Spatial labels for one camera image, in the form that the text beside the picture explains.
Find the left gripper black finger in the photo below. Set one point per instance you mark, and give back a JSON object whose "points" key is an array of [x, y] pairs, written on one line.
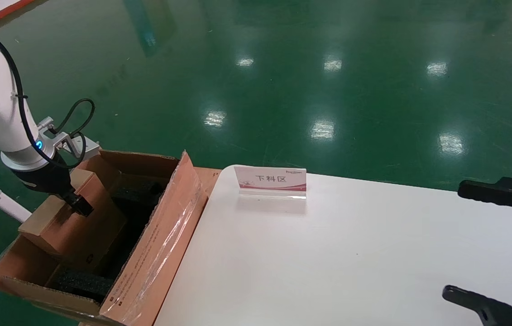
{"points": [[80, 206]]}

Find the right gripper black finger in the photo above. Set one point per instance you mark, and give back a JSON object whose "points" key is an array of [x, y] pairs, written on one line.
{"points": [[491, 310], [491, 192]]}

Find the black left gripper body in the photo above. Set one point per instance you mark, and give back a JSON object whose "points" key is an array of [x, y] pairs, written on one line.
{"points": [[43, 179]]}

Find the small brown cardboard box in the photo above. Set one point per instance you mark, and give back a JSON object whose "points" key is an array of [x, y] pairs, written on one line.
{"points": [[79, 237]]}

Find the large open cardboard box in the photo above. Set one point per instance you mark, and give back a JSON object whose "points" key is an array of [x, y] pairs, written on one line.
{"points": [[165, 240]]}

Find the black foam block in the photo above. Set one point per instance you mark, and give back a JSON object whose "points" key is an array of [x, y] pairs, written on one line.
{"points": [[140, 192]]}

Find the flat black foam pad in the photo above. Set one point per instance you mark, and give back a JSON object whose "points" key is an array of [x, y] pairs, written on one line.
{"points": [[83, 284]]}

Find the acrylic table sign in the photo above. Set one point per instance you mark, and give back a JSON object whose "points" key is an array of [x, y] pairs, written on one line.
{"points": [[278, 179]]}

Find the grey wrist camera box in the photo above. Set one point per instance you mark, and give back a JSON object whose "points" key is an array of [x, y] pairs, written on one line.
{"points": [[84, 148]]}

